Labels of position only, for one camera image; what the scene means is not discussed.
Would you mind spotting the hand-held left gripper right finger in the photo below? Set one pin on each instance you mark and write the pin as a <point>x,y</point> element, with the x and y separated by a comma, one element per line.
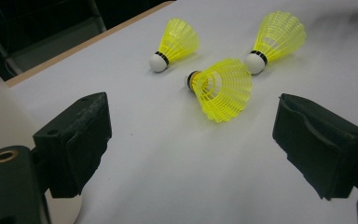
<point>320,146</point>

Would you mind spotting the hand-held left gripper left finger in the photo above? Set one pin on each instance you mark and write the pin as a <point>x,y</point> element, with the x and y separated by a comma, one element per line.
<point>74,146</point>

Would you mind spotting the white plastic storage box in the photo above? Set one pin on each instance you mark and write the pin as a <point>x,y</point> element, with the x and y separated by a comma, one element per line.
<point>0,118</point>

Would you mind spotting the yellow plastic shuttlecock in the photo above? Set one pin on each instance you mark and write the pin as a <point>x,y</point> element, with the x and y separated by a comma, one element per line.
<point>279,37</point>
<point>227,90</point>
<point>180,40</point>

